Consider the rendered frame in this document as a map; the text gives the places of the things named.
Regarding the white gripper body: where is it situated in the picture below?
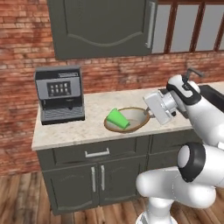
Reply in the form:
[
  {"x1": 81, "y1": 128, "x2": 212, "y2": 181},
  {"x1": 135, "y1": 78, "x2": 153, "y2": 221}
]
[{"x1": 143, "y1": 91, "x2": 172, "y2": 126}]

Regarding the beige bowl with brown rim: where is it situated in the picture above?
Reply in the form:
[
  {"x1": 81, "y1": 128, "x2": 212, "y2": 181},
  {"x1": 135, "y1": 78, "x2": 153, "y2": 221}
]
[{"x1": 103, "y1": 107, "x2": 151, "y2": 134}]

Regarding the green cup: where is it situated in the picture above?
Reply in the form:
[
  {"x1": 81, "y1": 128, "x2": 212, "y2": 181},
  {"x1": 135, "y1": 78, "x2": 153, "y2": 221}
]
[{"x1": 106, "y1": 108, "x2": 131, "y2": 130}]

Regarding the dark grey drawer front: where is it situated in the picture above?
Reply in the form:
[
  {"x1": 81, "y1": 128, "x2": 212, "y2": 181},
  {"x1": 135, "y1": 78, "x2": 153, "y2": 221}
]
[
  {"x1": 150, "y1": 129, "x2": 203, "y2": 154},
  {"x1": 52, "y1": 136, "x2": 149, "y2": 165}
]

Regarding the grey tap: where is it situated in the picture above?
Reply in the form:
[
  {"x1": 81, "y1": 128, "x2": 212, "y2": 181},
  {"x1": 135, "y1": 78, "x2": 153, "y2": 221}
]
[{"x1": 185, "y1": 67, "x2": 205, "y2": 82}]

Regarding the dark sink basin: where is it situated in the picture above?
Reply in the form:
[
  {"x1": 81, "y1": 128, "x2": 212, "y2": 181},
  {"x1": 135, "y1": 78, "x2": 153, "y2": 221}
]
[{"x1": 199, "y1": 84, "x2": 224, "y2": 113}]

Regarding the grey coffee machine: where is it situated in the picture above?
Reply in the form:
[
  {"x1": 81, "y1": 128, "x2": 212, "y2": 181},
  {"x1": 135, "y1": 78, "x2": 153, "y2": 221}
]
[{"x1": 34, "y1": 65, "x2": 86, "y2": 126}]

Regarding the silver drawer handle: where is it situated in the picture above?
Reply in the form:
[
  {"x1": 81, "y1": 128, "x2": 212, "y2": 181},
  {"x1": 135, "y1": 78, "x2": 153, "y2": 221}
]
[{"x1": 84, "y1": 147, "x2": 111, "y2": 159}]

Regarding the silver cupboard door handle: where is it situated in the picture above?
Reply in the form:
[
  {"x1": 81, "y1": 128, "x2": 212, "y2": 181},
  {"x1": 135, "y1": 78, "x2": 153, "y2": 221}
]
[
  {"x1": 100, "y1": 164, "x2": 106, "y2": 192},
  {"x1": 90, "y1": 166, "x2": 97, "y2": 193}
]

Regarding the silver wall cupboard handle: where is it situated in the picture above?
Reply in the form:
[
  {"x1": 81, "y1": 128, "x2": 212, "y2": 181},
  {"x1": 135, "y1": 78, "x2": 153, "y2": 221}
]
[{"x1": 144, "y1": 1, "x2": 157, "y2": 50}]

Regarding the window with brown frame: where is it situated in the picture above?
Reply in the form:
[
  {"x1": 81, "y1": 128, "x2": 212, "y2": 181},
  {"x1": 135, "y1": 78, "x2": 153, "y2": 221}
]
[{"x1": 151, "y1": 0, "x2": 224, "y2": 55}]

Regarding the dark grey wall cupboard door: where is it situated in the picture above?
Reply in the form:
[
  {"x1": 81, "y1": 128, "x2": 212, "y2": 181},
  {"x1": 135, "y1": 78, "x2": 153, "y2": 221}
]
[{"x1": 46, "y1": 0, "x2": 158, "y2": 61}]

